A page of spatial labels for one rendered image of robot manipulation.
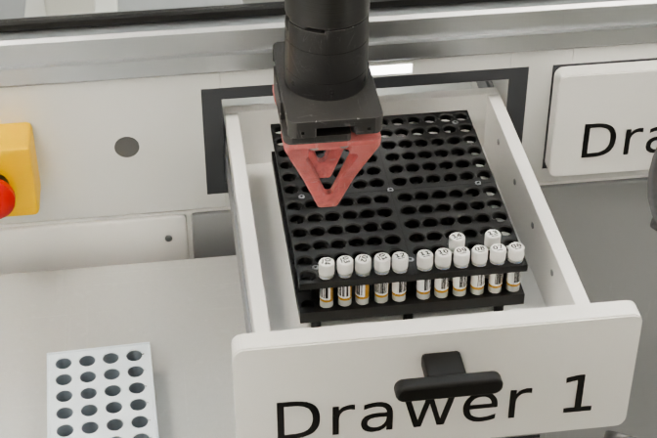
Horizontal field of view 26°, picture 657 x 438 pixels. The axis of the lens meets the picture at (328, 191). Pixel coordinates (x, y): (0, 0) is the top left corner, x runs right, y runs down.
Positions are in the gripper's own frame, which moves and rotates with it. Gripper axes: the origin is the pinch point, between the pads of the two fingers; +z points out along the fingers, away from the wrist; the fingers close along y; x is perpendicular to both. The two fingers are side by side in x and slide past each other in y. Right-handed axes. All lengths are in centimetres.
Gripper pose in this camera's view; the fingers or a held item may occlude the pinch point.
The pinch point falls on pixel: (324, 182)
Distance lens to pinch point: 104.3
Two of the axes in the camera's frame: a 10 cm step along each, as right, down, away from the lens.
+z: -0.1, 7.9, 6.2
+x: -9.9, 0.7, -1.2
